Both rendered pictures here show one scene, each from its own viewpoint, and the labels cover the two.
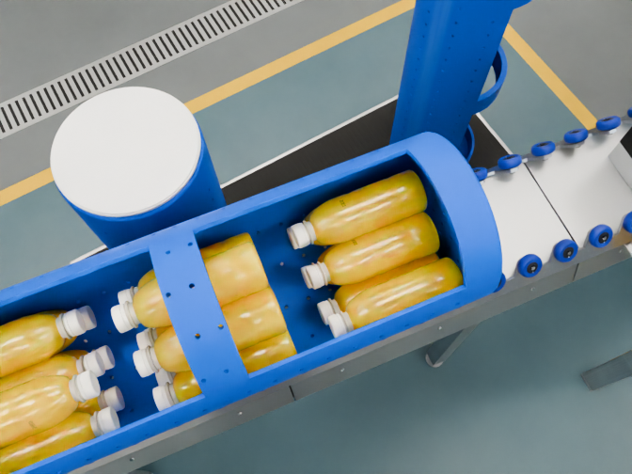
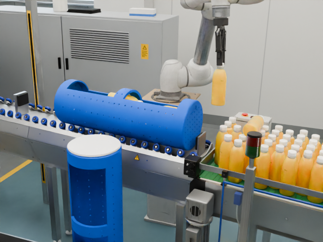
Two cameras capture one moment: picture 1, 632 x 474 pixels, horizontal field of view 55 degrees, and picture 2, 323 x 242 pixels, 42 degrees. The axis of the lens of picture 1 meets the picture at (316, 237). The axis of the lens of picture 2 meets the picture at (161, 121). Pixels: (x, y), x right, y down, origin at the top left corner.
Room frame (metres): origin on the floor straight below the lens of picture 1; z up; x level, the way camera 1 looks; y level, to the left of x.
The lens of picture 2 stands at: (1.68, 2.07, 1.92)
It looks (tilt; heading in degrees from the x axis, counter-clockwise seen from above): 20 degrees down; 228
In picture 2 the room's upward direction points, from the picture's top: 1 degrees clockwise
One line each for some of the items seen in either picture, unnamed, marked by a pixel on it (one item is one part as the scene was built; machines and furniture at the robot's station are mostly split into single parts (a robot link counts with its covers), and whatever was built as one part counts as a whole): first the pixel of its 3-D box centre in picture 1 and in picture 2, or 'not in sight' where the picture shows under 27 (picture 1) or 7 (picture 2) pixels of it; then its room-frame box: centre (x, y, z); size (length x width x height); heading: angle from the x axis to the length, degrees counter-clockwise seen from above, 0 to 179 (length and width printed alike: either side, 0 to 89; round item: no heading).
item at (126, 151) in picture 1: (126, 149); (94, 145); (0.60, 0.35, 1.03); 0.28 x 0.28 x 0.01
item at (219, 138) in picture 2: not in sight; (222, 146); (0.04, 0.74, 1.00); 0.07 x 0.07 x 0.20
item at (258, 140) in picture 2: not in sight; (254, 139); (0.29, 1.12, 1.23); 0.06 x 0.06 x 0.04
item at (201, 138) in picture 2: not in sight; (200, 144); (0.09, 0.63, 0.99); 0.10 x 0.02 x 0.12; 21
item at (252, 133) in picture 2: not in sight; (253, 151); (0.29, 1.12, 1.18); 0.06 x 0.06 x 0.16
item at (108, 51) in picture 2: not in sight; (77, 78); (-0.63, -1.92, 0.72); 2.15 x 0.54 x 1.45; 119
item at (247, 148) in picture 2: not in sight; (253, 149); (0.29, 1.12, 1.18); 0.06 x 0.06 x 0.05
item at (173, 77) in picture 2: not in sight; (172, 75); (-0.35, -0.08, 1.18); 0.18 x 0.16 x 0.22; 152
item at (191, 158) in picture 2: not in sight; (192, 166); (0.26, 0.74, 0.95); 0.10 x 0.07 x 0.10; 21
